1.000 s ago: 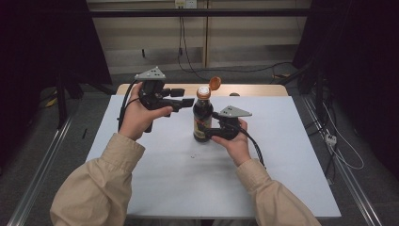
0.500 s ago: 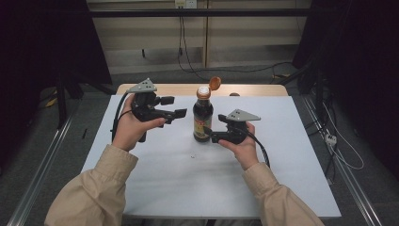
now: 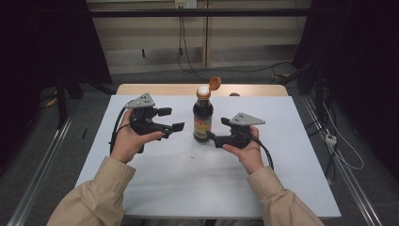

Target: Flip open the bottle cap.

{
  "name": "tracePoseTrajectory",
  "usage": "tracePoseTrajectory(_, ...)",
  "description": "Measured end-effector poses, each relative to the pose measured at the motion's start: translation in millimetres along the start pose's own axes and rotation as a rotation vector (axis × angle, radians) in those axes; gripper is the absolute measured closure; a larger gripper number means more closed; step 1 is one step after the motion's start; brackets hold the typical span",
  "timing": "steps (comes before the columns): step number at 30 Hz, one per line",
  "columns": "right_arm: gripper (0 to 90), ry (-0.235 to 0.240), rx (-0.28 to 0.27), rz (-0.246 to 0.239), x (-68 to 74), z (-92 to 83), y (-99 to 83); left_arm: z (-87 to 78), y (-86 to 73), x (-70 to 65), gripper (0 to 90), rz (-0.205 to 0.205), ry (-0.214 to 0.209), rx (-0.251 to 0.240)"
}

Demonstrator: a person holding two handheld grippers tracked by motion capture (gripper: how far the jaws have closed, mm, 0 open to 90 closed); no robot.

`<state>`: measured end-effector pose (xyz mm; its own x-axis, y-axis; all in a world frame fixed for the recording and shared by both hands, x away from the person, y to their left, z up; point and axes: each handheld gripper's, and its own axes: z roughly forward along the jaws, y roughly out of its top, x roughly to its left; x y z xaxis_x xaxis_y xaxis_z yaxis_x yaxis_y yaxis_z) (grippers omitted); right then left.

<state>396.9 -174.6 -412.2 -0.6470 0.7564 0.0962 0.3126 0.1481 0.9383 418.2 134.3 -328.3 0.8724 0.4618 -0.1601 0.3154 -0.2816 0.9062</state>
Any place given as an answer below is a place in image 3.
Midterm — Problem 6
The white table cover board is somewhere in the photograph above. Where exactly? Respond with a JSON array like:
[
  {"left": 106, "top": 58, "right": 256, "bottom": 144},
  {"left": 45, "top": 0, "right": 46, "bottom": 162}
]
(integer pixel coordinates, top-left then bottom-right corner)
[{"left": 75, "top": 94, "right": 343, "bottom": 219}]

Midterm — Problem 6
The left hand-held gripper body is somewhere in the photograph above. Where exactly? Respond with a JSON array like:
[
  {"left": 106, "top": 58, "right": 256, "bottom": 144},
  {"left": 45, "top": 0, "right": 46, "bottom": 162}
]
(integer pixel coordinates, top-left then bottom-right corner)
[{"left": 124, "top": 92, "right": 174, "bottom": 139}]

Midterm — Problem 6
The black curtain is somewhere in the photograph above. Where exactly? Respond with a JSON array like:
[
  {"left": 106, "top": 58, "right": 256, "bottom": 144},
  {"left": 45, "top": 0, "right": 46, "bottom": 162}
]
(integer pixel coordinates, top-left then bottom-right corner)
[{"left": 291, "top": 0, "right": 399, "bottom": 177}]

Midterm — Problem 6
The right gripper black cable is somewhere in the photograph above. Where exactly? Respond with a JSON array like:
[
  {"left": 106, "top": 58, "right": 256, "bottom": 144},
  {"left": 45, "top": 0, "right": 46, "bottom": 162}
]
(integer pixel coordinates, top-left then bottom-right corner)
[{"left": 249, "top": 135, "right": 275, "bottom": 171}]

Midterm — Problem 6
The person's right hand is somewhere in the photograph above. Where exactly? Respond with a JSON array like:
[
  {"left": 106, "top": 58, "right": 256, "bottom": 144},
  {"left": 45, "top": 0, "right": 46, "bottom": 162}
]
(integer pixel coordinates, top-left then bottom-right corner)
[{"left": 221, "top": 125, "right": 265, "bottom": 176}]

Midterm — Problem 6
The white floor cable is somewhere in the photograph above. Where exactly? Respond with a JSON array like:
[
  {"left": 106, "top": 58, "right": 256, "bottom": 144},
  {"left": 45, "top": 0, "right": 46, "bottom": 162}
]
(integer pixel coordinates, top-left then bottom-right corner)
[{"left": 322, "top": 102, "right": 365, "bottom": 171}]

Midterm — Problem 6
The wooden table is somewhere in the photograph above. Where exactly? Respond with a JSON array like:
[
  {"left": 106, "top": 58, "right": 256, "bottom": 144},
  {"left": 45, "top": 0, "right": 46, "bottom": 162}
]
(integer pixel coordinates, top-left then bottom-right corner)
[{"left": 116, "top": 83, "right": 289, "bottom": 97}]

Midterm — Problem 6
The dark soy sauce bottle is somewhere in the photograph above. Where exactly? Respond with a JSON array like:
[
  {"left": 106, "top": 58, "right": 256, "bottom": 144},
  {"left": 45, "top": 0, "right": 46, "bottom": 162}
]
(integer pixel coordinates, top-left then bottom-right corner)
[{"left": 192, "top": 75, "right": 223, "bottom": 143}]

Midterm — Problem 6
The black metal stand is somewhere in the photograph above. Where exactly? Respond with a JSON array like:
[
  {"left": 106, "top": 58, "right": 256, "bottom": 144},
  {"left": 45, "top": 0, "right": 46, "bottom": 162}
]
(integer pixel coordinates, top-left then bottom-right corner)
[{"left": 56, "top": 73, "right": 70, "bottom": 130}]

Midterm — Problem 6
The black horizontal bar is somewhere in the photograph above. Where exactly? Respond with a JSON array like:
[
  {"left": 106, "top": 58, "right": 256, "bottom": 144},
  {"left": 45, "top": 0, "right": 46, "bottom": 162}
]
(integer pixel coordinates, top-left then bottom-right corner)
[{"left": 88, "top": 8, "right": 312, "bottom": 18}]

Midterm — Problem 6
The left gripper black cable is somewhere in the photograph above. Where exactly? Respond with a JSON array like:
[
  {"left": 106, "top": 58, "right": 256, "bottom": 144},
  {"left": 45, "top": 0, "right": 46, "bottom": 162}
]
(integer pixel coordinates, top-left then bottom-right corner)
[{"left": 108, "top": 99, "right": 136, "bottom": 155}]

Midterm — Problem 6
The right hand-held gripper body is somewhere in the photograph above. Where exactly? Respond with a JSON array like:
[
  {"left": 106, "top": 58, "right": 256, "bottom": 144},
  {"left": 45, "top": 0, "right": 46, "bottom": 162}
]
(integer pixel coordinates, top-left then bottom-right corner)
[{"left": 214, "top": 112, "right": 266, "bottom": 150}]

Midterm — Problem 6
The metal floor rail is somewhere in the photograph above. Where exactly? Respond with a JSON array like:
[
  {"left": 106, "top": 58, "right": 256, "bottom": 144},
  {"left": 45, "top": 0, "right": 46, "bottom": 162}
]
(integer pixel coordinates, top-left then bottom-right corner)
[
  {"left": 300, "top": 93, "right": 383, "bottom": 226},
  {"left": 6, "top": 103, "right": 83, "bottom": 226}
]

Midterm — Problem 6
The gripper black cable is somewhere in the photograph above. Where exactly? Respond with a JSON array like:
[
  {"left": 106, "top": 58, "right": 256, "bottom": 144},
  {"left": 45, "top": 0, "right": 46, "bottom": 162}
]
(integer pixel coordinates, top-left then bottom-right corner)
[
  {"left": 249, "top": 135, "right": 275, "bottom": 171},
  {"left": 108, "top": 99, "right": 136, "bottom": 155}
]

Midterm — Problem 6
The black wall cable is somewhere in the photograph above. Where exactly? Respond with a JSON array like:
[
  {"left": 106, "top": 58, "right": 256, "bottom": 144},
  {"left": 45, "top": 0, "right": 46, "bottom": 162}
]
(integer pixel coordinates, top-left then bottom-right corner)
[
  {"left": 176, "top": 8, "right": 189, "bottom": 73},
  {"left": 181, "top": 8, "right": 209, "bottom": 82}
]

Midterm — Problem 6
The white power strip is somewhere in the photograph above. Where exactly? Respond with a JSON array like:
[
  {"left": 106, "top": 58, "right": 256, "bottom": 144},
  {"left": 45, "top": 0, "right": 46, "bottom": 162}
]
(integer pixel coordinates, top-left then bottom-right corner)
[{"left": 325, "top": 133, "right": 338, "bottom": 147}]

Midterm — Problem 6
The black floor cable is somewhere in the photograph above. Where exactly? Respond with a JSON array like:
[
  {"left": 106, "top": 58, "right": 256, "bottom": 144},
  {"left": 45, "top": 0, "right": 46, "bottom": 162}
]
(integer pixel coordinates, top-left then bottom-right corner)
[{"left": 187, "top": 61, "right": 294, "bottom": 75}]

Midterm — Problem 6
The person's left hand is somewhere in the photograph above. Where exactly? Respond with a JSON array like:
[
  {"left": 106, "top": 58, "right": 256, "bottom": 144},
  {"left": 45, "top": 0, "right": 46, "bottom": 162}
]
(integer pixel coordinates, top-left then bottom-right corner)
[{"left": 110, "top": 107, "right": 165, "bottom": 165}]

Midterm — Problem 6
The white wall socket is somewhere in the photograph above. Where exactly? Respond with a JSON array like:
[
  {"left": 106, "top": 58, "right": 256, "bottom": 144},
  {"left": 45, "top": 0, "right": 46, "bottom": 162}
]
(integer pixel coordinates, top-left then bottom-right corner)
[{"left": 174, "top": 0, "right": 199, "bottom": 9}]

